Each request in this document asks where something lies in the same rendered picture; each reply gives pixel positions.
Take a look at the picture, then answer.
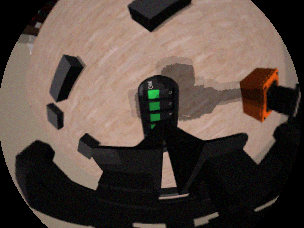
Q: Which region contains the dark grey controller unit with label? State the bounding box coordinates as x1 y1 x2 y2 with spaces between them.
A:
137 75 179 138

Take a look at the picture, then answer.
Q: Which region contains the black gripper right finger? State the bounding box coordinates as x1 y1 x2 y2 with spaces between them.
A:
161 121 249 195

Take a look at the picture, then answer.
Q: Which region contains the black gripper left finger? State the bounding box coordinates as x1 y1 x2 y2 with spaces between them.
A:
91 121 164 197

